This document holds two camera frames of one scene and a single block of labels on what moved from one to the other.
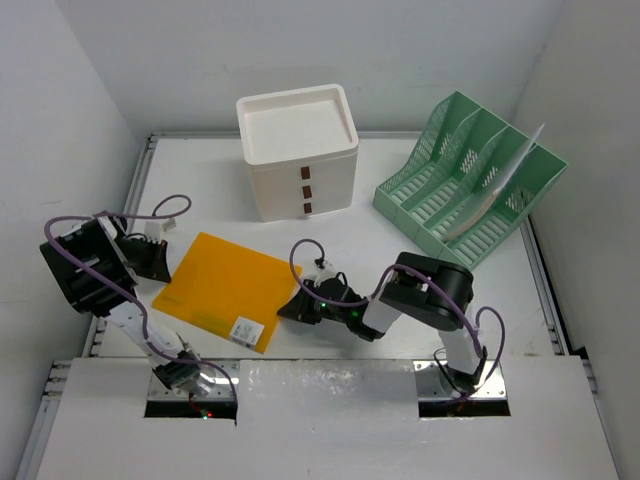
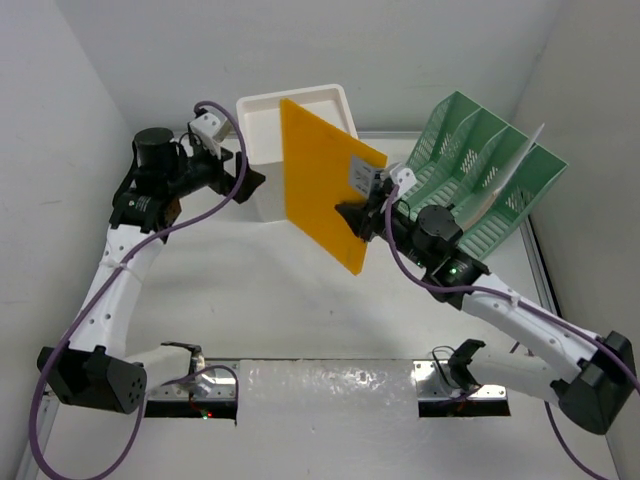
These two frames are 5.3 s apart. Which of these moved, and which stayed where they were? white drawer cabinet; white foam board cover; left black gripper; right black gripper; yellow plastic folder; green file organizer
Moved: yellow plastic folder; right black gripper; left black gripper
Stayed: green file organizer; white drawer cabinet; white foam board cover
